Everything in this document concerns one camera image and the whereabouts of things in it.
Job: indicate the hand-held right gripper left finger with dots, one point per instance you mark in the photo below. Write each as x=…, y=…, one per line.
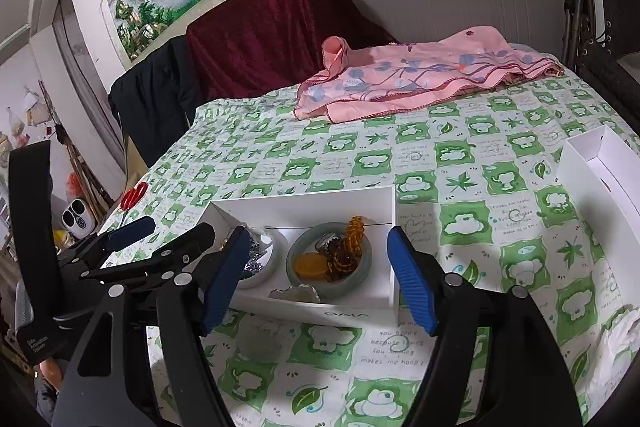
x=227, y=277

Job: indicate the white box lid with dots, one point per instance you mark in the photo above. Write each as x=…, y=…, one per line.
x=585, y=167

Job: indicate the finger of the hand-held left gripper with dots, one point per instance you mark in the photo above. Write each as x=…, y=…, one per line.
x=165, y=257
x=130, y=231

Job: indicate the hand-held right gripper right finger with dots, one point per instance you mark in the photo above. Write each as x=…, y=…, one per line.
x=410, y=287

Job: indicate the amber bead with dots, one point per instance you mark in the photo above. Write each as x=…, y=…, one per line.
x=310, y=267

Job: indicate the green checked tablecloth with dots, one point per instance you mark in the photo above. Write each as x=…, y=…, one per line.
x=450, y=187

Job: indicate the white crumpled tissue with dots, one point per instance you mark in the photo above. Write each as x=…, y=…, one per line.
x=615, y=347

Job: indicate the dark red cloth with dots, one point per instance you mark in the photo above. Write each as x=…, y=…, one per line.
x=280, y=32

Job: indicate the small jewellery pile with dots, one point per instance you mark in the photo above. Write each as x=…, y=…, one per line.
x=254, y=257

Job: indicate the white cardboard box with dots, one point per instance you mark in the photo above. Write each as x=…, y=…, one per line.
x=320, y=207

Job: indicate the pale jade pendant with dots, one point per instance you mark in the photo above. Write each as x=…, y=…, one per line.
x=295, y=293

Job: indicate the black jacket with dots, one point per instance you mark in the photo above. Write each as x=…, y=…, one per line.
x=150, y=102

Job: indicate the whitish jade bangle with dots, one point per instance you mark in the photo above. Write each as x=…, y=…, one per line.
x=267, y=271

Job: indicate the black folding chair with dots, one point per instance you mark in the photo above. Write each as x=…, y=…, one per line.
x=605, y=72

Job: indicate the green jade bangle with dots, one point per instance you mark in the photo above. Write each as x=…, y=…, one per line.
x=291, y=257

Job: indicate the white massager device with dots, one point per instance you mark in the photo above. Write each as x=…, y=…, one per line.
x=77, y=219

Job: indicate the pink floral cloth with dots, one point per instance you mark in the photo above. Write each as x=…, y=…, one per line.
x=425, y=77

